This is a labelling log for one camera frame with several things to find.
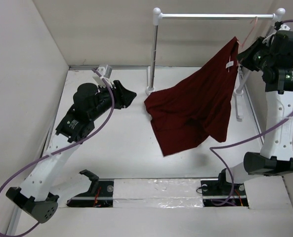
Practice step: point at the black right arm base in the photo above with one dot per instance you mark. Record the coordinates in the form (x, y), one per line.
(216, 192)

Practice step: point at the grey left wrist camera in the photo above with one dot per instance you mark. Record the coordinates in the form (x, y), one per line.
(105, 71)

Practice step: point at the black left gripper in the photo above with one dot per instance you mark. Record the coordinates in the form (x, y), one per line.
(123, 97)

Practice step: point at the pink wire hanger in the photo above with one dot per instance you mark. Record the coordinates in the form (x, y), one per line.
(247, 37)

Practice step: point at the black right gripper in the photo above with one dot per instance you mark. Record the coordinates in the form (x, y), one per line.
(244, 57)

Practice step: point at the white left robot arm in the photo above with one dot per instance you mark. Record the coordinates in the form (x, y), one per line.
(33, 195)

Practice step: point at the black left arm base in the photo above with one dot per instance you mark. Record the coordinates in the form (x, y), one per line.
(98, 195)

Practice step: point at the dark red t shirt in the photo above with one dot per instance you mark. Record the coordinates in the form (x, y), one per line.
(198, 107)

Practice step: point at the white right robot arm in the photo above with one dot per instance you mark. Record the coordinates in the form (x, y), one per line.
(276, 155)

